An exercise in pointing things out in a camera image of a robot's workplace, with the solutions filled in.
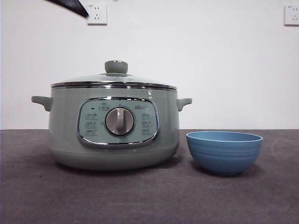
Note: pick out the blue ribbed bowl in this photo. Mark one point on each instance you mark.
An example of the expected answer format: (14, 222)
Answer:
(224, 154)

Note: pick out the glass lid with green knob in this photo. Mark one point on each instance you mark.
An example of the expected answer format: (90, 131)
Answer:
(116, 67)

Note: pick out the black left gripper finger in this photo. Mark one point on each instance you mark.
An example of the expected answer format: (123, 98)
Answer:
(71, 5)

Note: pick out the pale green electric steamer pot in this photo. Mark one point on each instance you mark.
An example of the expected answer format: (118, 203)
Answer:
(65, 116)

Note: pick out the white wall socket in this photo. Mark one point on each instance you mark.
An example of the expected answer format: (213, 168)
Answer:
(99, 17)
(292, 15)

